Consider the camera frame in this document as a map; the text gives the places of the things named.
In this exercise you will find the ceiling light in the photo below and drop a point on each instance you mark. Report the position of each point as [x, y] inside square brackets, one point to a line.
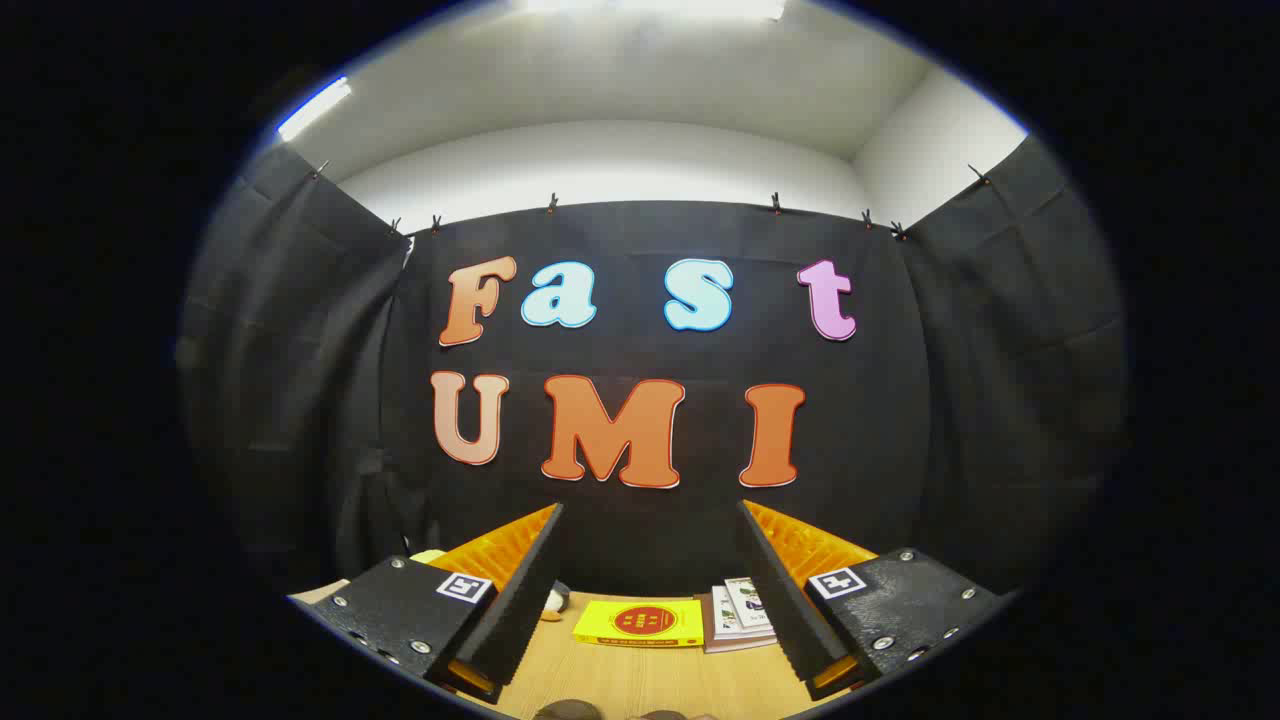
[313, 108]
[650, 6]

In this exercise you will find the penguin plush toy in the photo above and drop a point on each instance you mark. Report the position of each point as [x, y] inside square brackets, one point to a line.
[553, 602]

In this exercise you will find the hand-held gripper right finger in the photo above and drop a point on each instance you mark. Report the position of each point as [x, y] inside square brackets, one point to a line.
[780, 590]

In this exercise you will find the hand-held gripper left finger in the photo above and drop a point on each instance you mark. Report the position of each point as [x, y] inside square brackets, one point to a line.
[525, 590]

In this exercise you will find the black backdrop cloth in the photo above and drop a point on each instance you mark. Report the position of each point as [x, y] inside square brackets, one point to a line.
[900, 450]

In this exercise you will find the yellow book with red circle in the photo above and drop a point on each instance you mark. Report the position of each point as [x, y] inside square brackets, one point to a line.
[640, 622]

